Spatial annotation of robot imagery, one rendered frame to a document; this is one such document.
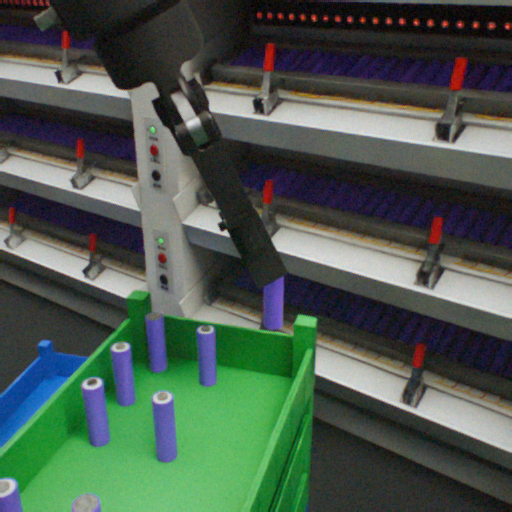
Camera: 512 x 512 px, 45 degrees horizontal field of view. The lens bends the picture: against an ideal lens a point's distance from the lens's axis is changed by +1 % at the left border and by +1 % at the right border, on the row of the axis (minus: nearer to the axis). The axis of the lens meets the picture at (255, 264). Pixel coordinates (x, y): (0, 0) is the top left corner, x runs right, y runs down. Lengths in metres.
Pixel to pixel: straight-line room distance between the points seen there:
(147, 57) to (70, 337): 0.99
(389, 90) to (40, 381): 0.81
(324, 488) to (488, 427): 0.26
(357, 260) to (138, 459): 0.47
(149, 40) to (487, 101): 0.49
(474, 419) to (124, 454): 0.54
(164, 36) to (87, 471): 0.36
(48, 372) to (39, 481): 0.68
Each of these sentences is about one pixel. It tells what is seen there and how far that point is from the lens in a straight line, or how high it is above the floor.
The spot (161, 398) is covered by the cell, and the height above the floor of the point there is 0.39.
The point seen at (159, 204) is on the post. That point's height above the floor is 0.34.
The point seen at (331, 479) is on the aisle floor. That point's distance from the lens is 1.01.
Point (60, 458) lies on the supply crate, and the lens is 0.59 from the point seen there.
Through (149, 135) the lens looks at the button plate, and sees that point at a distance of 1.05.
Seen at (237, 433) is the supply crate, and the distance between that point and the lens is 0.59.
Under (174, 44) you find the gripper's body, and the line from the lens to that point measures 0.45.
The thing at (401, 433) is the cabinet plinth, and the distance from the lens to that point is 1.04.
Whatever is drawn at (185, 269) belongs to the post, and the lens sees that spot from 1.10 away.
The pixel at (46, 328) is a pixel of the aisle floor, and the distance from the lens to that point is 1.43.
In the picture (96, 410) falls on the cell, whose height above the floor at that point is 0.36.
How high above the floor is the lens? 0.71
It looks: 26 degrees down
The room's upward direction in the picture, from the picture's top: straight up
